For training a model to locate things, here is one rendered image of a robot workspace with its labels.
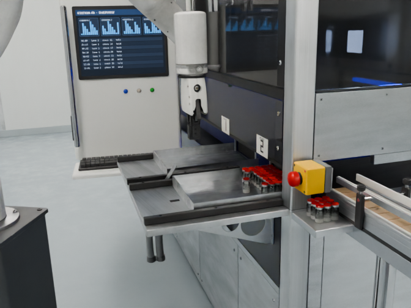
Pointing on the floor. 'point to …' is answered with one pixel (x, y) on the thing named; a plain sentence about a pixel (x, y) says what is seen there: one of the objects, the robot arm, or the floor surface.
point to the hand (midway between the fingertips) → (193, 131)
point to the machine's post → (297, 143)
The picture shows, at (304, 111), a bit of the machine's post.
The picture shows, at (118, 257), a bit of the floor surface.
